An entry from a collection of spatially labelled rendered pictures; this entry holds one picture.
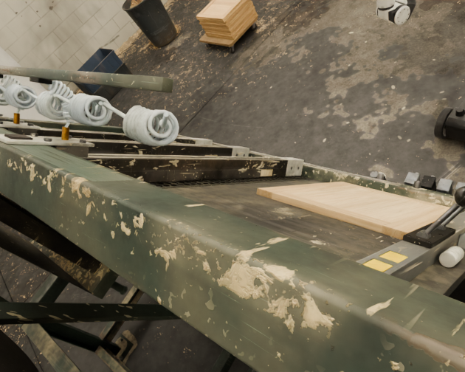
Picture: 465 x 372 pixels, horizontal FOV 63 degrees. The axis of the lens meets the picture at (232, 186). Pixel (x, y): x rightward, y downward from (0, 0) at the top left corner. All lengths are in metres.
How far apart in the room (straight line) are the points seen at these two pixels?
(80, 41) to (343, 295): 6.09
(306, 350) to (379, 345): 0.06
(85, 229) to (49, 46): 5.63
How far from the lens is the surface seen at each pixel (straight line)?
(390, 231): 0.95
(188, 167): 1.17
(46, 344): 2.28
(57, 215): 0.65
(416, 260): 0.69
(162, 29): 5.55
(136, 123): 0.69
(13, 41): 6.04
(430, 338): 0.29
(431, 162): 2.73
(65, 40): 6.20
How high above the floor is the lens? 2.17
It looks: 45 degrees down
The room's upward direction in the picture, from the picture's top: 38 degrees counter-clockwise
